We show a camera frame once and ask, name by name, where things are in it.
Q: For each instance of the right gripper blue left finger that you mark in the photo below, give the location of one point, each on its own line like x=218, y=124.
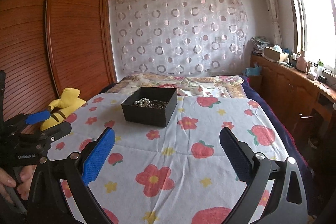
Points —
x=82, y=168

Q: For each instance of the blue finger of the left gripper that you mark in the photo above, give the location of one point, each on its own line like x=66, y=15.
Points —
x=56, y=132
x=37, y=117

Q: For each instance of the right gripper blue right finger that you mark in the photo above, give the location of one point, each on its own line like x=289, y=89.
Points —
x=252, y=168

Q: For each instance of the black jewelry box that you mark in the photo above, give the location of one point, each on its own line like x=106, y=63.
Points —
x=135, y=110

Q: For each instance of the person's left hand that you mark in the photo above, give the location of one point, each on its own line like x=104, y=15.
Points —
x=23, y=189

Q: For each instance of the yellow tiger plush toy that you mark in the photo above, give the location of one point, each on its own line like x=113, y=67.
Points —
x=63, y=107

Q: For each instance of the dark blue blanket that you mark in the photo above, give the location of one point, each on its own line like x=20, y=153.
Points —
x=275, y=121

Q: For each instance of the floral strawberry bed sheet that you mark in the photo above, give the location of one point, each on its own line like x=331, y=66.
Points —
x=176, y=174

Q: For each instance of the wooden side cabinet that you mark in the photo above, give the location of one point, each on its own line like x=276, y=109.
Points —
x=303, y=106

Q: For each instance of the wooden louvered wardrobe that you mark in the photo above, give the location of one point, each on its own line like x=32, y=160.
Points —
x=50, y=45

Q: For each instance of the silver crystal bangle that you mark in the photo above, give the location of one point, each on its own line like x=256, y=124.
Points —
x=156, y=104

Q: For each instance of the rose-pattern quilt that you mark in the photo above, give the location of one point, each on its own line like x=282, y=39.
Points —
x=218, y=86

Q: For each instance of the pink bottle on sill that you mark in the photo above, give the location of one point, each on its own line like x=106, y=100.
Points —
x=302, y=61

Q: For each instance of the cardboard tissue box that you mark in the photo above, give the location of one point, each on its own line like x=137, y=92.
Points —
x=275, y=55

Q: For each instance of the sheer circle-pattern curtain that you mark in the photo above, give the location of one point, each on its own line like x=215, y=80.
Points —
x=179, y=37

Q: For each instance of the window with wooden frame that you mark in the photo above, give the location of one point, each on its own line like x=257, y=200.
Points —
x=314, y=25

